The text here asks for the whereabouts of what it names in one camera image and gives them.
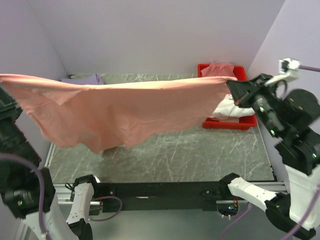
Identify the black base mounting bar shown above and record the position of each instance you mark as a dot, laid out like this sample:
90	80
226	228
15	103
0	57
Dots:
151	196

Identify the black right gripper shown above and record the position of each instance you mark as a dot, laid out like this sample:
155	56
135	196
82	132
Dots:
242	91

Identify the folded lavender t shirt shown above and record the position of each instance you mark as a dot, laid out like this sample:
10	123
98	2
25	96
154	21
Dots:
93	79

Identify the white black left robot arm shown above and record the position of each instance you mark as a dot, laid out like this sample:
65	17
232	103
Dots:
29	192

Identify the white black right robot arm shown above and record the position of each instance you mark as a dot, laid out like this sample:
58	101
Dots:
296	212

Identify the white printed t shirt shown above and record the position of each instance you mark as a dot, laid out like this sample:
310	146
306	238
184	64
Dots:
227	111

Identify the aluminium frame rail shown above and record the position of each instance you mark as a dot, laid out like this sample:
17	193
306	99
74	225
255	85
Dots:
194	155

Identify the red plastic bin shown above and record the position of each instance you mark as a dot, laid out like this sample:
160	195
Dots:
246	122

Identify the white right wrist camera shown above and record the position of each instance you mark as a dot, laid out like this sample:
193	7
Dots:
289	70

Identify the dusty pink t shirt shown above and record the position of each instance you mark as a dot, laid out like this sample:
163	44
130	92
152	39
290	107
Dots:
218	70

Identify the salmon pink t shirt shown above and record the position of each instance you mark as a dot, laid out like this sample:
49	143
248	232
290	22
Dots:
105	116

